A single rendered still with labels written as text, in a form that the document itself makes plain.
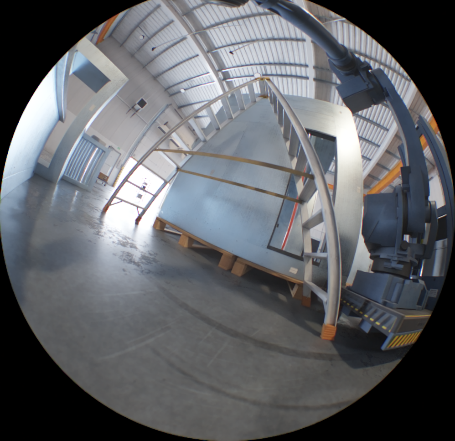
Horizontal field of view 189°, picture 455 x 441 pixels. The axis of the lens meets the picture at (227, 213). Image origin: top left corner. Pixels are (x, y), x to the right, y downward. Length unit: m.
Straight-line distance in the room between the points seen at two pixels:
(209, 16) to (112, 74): 6.88
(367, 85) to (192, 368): 1.49
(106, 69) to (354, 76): 2.45
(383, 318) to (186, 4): 9.75
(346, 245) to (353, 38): 7.74
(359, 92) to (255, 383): 1.43
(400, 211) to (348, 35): 7.50
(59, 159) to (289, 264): 2.72
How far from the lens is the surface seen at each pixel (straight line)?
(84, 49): 2.50
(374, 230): 1.03
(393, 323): 0.70
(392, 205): 1.04
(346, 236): 1.62
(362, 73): 1.22
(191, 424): 0.35
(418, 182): 1.05
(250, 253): 1.43
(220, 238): 1.54
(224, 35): 8.57
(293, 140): 1.26
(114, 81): 2.26
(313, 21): 0.88
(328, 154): 4.04
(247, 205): 1.52
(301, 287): 1.37
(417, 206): 1.02
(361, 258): 5.67
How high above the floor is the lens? 0.34
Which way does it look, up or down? 8 degrees up
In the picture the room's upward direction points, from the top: 23 degrees clockwise
